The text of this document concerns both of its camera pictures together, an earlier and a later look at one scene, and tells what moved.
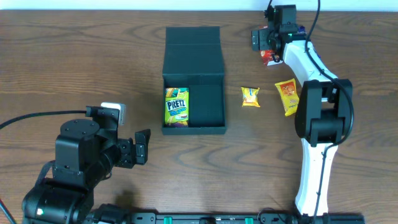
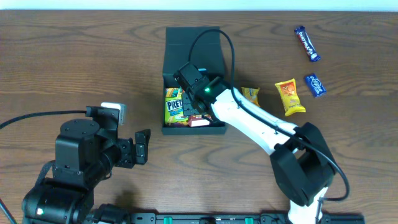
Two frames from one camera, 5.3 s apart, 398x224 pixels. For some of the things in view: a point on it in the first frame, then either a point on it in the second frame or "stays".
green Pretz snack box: (176, 107) stays
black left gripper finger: (142, 139) stays
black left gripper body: (137, 149) stays
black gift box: (193, 59) stays
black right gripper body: (259, 39) to (189, 104)
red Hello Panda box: (267, 55) to (197, 121)
